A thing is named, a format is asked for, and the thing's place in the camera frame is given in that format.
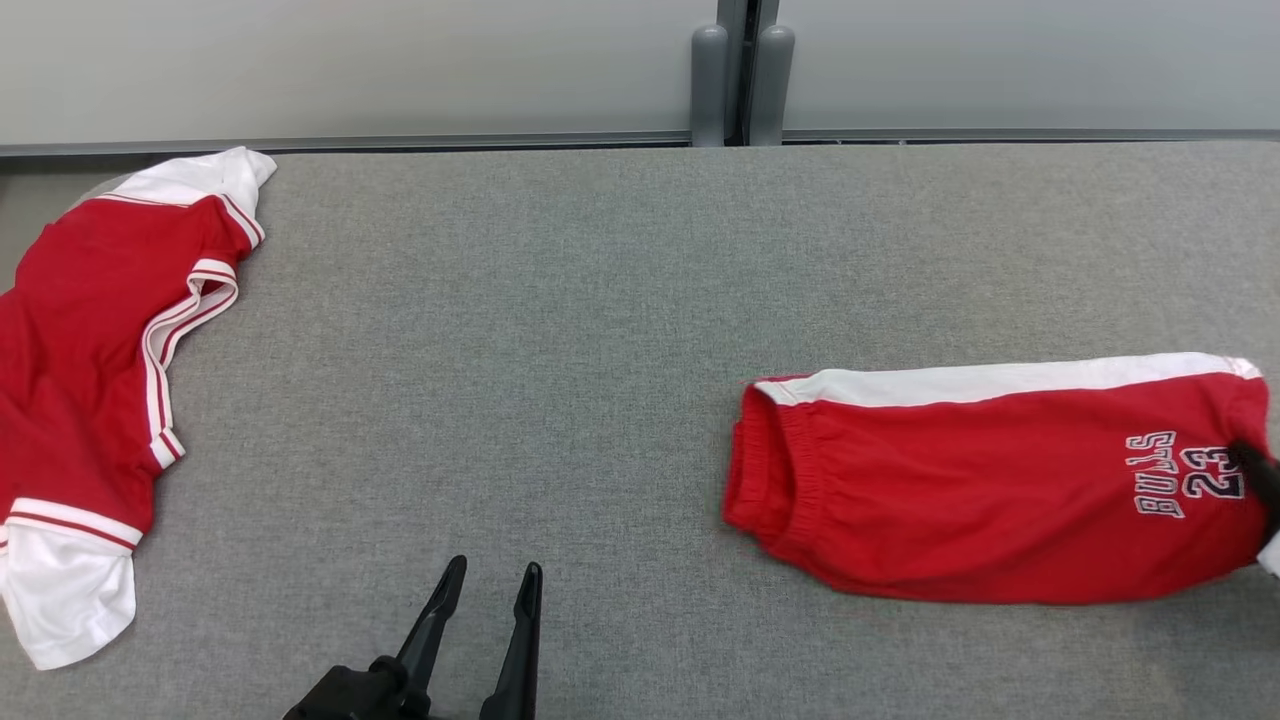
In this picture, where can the grey vertical partition frame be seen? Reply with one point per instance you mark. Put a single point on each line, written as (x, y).
(745, 15)

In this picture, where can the red white sports jersey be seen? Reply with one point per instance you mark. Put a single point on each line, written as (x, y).
(90, 350)

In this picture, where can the grey partition base rail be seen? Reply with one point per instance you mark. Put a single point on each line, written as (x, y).
(400, 140)

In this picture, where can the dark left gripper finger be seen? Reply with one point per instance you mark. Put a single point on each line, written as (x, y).
(430, 625)
(520, 650)

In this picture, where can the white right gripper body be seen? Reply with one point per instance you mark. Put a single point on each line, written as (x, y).
(1272, 555)

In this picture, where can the grey round partition post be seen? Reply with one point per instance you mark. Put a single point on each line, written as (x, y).
(708, 90)
(772, 90)

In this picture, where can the red white bulls shorts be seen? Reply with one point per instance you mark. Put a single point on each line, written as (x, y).
(980, 490)

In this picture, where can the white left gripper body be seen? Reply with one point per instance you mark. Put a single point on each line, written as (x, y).
(345, 695)

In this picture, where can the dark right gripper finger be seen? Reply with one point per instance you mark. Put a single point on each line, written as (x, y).
(1262, 480)

